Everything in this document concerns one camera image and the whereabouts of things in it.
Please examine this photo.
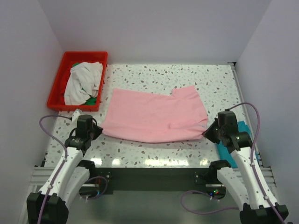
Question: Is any pink t shirt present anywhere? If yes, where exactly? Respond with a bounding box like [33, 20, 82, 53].
[101, 86, 208, 143]

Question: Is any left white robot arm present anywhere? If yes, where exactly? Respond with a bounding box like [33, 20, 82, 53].
[26, 114, 108, 224]

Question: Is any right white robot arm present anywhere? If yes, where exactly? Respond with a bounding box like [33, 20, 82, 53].
[203, 110, 289, 224]

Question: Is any teal folded t shirt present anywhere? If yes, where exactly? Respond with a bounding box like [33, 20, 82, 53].
[216, 120, 251, 168]

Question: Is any green t shirt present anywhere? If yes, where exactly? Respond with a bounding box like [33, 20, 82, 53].
[72, 63, 97, 106]

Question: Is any red plastic bin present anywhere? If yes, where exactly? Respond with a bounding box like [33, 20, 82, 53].
[47, 51, 108, 112]

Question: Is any white t shirt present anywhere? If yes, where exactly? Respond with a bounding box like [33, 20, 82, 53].
[64, 62, 103, 105]

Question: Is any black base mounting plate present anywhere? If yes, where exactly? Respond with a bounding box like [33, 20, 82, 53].
[96, 168, 226, 197]

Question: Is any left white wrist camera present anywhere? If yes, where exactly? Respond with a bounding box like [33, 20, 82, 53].
[71, 109, 82, 122]

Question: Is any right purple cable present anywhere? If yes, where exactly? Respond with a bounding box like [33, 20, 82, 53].
[181, 102, 290, 224]

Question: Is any purple cable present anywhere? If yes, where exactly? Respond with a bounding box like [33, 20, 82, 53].
[181, 102, 290, 224]
[38, 114, 108, 224]

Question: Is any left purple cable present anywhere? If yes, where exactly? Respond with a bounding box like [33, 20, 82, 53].
[38, 114, 108, 224]

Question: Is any aluminium frame rail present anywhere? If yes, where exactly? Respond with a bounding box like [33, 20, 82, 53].
[30, 167, 276, 187]

